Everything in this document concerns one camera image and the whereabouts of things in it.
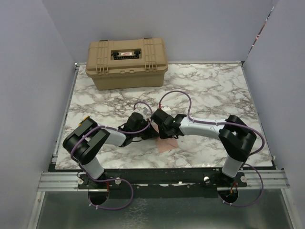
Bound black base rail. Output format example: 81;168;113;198
78;167;247;199

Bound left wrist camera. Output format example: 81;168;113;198
140;107;150;116

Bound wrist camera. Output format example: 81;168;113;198
161;106;171;114
140;107;150;116

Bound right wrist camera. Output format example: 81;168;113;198
161;106;171;114

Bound yellow black screwdriver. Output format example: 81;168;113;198
78;116;90;126

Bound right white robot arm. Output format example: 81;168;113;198
151;108;257;178

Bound tan plastic toolbox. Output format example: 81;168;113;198
85;38;168;91

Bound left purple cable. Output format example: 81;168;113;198
71;102;155;210

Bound pink paper envelope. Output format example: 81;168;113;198
155;137;179;153

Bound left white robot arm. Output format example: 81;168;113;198
62;112;159;179

